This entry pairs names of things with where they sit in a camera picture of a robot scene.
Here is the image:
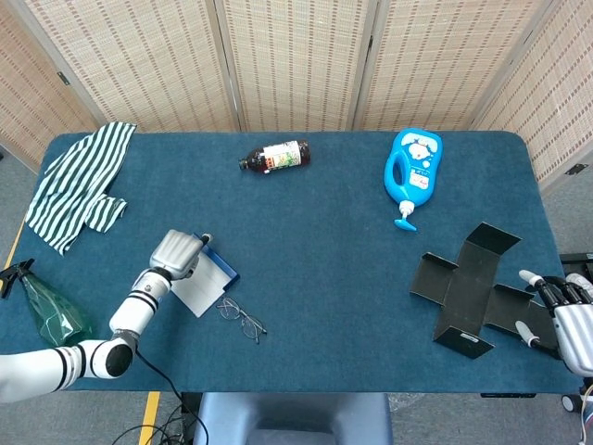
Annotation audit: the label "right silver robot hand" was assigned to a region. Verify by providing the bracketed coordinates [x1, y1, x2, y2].
[515, 268, 593, 377]

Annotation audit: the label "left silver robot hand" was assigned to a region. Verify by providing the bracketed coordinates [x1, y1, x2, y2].
[148, 229, 214, 282]

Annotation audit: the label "blue folding glasses case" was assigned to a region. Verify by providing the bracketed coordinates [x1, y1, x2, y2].
[170, 240, 241, 319]

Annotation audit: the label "black wire-frame eyeglasses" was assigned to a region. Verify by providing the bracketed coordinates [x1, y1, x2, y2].
[216, 296, 269, 346]

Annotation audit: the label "black unfolded cardboard box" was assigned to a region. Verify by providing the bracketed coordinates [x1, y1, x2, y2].
[409, 222, 564, 361]

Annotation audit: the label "green white striped cloth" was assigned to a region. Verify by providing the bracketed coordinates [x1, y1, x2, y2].
[23, 121, 138, 257]

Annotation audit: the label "brown tea bottle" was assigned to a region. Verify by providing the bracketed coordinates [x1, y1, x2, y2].
[238, 139, 311, 175]

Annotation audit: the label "green spray bottle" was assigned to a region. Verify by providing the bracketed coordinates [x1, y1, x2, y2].
[0, 258, 94, 348]

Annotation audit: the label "blue table cloth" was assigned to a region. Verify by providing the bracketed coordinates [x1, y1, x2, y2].
[0, 131, 586, 395]

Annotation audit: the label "black table leg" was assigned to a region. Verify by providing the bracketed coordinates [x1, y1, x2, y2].
[180, 392, 201, 445]

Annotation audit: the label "blue grey chair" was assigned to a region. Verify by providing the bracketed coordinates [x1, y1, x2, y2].
[192, 392, 394, 445]

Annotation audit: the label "blue whale pump bottle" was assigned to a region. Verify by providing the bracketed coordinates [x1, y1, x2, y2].
[383, 128, 445, 233]

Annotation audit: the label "bamboo folding screen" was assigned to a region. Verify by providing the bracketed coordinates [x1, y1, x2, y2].
[0, 0, 593, 194]

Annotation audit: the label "black cable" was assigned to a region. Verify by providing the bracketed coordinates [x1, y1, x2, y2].
[118, 347, 205, 445]

